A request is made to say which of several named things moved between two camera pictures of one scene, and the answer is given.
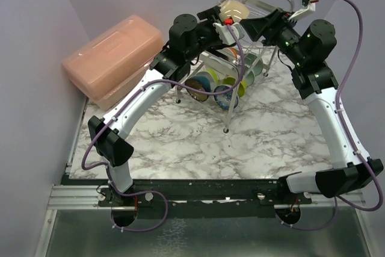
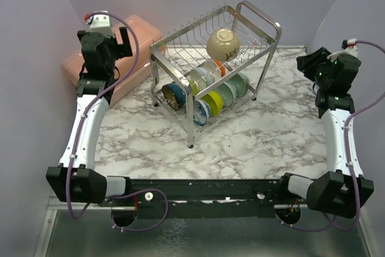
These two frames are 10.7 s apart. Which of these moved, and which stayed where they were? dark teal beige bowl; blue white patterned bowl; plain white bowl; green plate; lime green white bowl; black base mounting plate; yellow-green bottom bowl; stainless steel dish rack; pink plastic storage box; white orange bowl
Moved: green plate; stainless steel dish rack; blue white patterned bowl; yellow-green bottom bowl; plain white bowl; lime green white bowl; white orange bowl; dark teal beige bowl
Stayed: black base mounting plate; pink plastic storage box
